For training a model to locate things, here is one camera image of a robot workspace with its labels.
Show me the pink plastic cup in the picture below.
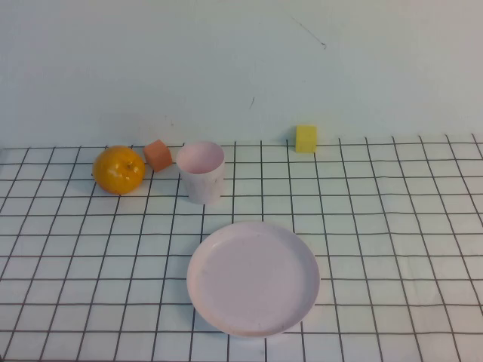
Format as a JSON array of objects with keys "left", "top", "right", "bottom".
[{"left": 176, "top": 140, "right": 226, "bottom": 206}]

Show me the pink round plate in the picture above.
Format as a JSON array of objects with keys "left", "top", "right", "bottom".
[{"left": 186, "top": 220, "right": 321, "bottom": 339}]

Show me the yellow foam cube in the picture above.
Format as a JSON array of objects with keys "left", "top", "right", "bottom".
[{"left": 295, "top": 124, "right": 318, "bottom": 154}]

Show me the orange foam cube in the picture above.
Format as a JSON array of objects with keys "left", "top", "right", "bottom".
[{"left": 143, "top": 139, "right": 174, "bottom": 173}]

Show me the orange round fruit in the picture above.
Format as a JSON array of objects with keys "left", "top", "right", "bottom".
[{"left": 92, "top": 145, "right": 146, "bottom": 196}]

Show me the white black-grid tablecloth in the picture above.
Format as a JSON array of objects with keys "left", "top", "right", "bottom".
[{"left": 0, "top": 133, "right": 483, "bottom": 362}]

